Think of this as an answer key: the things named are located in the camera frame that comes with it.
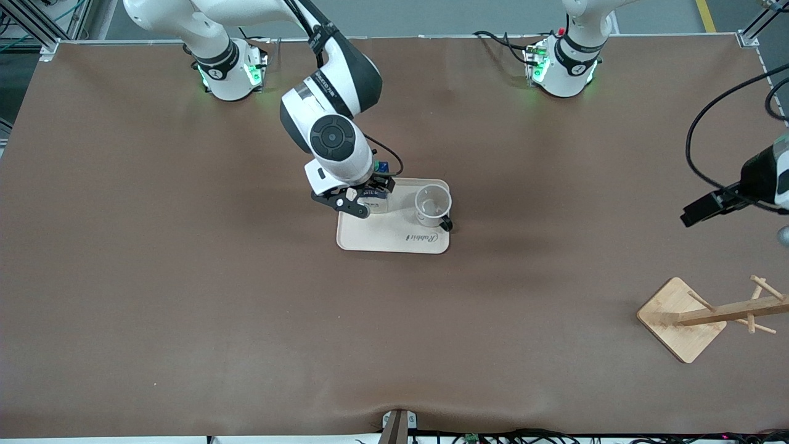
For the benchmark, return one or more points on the brown table cover sheet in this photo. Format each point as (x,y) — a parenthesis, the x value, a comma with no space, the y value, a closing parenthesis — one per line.
(246,339)

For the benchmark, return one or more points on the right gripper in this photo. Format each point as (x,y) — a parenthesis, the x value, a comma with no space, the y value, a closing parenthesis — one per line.
(383,183)

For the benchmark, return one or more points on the blue white milk carton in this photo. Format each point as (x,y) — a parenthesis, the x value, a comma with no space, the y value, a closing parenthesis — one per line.
(377,203)

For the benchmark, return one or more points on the wooden mug tree rack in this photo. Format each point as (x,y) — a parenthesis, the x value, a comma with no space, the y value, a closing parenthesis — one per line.
(678,320)

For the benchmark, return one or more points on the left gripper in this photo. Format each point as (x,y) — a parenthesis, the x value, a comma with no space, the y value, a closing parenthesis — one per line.
(756,175)

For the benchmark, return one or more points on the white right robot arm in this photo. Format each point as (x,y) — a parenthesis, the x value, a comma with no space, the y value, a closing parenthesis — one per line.
(336,86)

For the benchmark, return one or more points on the aluminium frame post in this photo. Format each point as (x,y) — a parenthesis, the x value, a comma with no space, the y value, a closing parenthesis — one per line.
(31,24)
(755,31)

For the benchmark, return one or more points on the white rabbit print tray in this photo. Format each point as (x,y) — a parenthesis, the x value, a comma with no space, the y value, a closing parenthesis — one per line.
(382,237)

